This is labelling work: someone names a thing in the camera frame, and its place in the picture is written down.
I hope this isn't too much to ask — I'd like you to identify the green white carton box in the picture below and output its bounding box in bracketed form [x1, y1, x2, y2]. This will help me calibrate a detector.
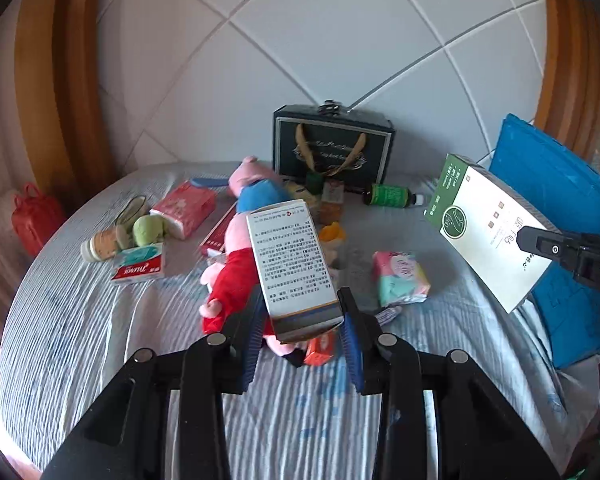
[425, 154, 556, 312]

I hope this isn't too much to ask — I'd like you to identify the white blue medicine box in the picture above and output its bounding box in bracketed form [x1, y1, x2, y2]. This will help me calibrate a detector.
[246, 200, 343, 344]

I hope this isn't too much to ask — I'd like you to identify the blue plastic storage crate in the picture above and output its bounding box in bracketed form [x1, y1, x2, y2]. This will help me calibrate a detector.
[490, 114, 600, 368]

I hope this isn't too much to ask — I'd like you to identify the colourful tissue pack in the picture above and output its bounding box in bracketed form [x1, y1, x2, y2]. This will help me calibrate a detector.
[372, 252, 430, 308]

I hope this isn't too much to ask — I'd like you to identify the green glass bottle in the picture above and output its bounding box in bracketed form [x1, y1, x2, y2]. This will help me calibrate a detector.
[362, 184, 425, 208]

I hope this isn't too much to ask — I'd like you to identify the beige bottle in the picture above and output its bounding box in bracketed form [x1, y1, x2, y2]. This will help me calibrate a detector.
[80, 226, 129, 262]

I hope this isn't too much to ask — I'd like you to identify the green rabbit plush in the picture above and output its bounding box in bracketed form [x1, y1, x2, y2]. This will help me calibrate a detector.
[114, 195, 166, 250]

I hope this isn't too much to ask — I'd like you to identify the striped white bed sheet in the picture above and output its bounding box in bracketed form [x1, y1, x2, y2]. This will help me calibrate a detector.
[0, 162, 600, 479]

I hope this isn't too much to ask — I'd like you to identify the red bag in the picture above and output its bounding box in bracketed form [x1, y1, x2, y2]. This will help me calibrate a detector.
[12, 182, 67, 258]

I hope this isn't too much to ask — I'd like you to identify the dark gift box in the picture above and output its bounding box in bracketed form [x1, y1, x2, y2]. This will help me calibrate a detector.
[273, 100, 396, 192]

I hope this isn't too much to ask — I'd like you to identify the red dress pig plush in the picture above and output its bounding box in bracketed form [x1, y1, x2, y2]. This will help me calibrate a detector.
[198, 211, 311, 369]

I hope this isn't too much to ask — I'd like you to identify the wooden door frame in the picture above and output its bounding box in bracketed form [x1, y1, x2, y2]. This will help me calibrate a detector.
[534, 0, 600, 162]

